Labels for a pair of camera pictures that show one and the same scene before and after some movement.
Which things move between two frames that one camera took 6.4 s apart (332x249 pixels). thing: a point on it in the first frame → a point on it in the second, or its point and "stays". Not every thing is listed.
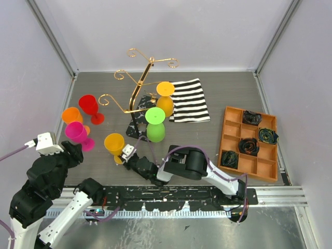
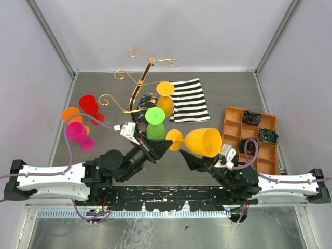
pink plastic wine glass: x=77 y=132 stays
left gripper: x=76 y=155 → x=158 y=147
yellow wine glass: x=165 y=90 stays
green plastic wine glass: x=155 y=117 stays
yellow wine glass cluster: x=114 y=142 → x=205 y=141
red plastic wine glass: x=89 y=104 stays
